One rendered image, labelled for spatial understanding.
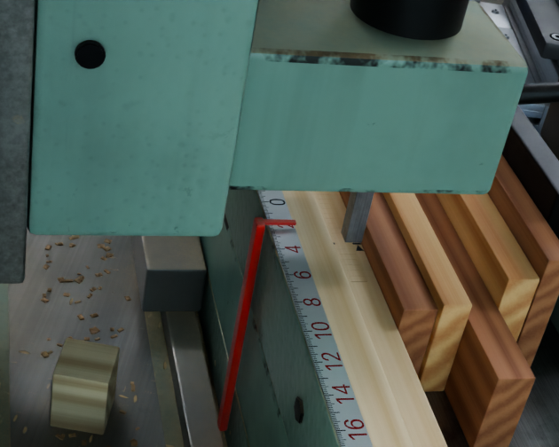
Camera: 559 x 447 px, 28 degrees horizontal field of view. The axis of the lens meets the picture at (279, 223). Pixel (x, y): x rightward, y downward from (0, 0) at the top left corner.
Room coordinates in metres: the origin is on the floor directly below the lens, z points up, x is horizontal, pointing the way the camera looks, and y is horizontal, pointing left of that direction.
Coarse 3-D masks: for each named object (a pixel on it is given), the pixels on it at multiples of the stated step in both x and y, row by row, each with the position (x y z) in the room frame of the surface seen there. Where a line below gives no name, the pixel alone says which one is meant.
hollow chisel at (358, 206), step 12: (360, 192) 0.46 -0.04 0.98; (372, 192) 0.47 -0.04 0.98; (348, 204) 0.47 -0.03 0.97; (360, 204) 0.46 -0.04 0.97; (348, 216) 0.47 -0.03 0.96; (360, 216) 0.46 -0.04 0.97; (348, 228) 0.46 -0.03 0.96; (360, 228) 0.46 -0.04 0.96; (348, 240) 0.46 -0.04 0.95; (360, 240) 0.47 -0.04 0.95
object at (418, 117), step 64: (320, 0) 0.48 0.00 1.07; (256, 64) 0.41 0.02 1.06; (320, 64) 0.42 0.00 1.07; (384, 64) 0.43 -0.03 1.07; (448, 64) 0.44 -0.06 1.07; (512, 64) 0.45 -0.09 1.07; (256, 128) 0.41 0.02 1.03; (320, 128) 0.42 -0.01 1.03; (384, 128) 0.43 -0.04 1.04; (448, 128) 0.44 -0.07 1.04; (448, 192) 0.44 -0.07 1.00
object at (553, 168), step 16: (512, 128) 0.53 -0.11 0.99; (528, 128) 0.54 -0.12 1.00; (512, 144) 0.53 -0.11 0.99; (528, 144) 0.52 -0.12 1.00; (544, 144) 0.52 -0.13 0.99; (512, 160) 0.52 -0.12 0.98; (528, 160) 0.51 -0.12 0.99; (544, 160) 0.51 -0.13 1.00; (528, 176) 0.50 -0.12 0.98; (544, 176) 0.49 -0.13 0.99; (528, 192) 0.50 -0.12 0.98; (544, 192) 0.49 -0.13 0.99; (544, 208) 0.48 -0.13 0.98
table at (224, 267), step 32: (224, 224) 0.53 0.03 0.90; (224, 256) 0.52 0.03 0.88; (224, 288) 0.51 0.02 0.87; (224, 320) 0.50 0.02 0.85; (256, 352) 0.43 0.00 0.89; (544, 352) 0.47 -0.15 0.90; (256, 384) 0.42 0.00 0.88; (544, 384) 0.44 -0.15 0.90; (256, 416) 0.41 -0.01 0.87; (448, 416) 0.41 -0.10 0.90; (544, 416) 0.42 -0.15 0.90
